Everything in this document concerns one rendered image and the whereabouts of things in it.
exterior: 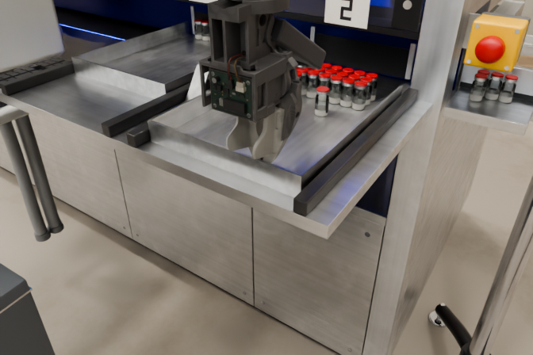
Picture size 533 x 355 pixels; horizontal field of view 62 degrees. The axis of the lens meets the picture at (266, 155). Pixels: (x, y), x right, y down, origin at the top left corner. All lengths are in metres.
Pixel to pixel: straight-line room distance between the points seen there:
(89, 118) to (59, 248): 1.20
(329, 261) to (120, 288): 0.83
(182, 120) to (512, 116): 0.55
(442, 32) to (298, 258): 0.68
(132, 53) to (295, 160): 0.58
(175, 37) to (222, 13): 0.74
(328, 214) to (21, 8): 1.02
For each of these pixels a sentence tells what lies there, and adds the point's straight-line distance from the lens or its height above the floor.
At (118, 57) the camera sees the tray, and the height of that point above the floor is 0.88.
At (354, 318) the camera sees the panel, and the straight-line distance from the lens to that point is 1.24.
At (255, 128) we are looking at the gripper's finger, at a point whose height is 0.96.
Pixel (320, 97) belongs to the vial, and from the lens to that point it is 0.73.
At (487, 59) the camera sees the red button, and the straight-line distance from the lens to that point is 0.76.
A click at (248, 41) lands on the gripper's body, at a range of 0.44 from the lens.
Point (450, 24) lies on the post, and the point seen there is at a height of 1.02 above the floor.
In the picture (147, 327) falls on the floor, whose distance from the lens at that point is 1.57.
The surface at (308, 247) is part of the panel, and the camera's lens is 1.15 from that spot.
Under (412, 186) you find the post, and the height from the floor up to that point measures 0.70.
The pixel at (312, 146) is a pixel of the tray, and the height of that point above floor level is 0.88.
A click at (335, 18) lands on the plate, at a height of 1.00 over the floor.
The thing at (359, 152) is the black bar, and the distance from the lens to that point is 0.62.
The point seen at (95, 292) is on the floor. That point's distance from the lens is 1.72.
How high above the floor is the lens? 1.21
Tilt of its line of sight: 31 degrees down
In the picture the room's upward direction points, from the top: straight up
